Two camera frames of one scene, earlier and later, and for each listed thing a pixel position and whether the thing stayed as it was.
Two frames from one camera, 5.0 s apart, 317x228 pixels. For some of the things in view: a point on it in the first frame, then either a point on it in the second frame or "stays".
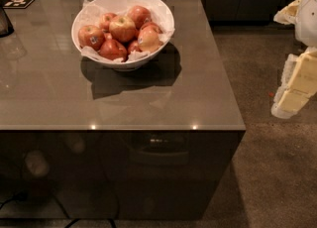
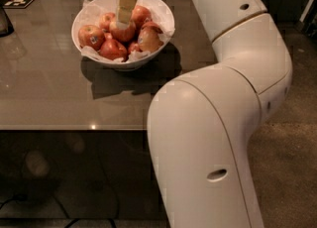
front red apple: [112, 50] stays
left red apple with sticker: [91, 36] stays
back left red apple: [105, 21] stays
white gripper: [307, 19] -> [127, 0]
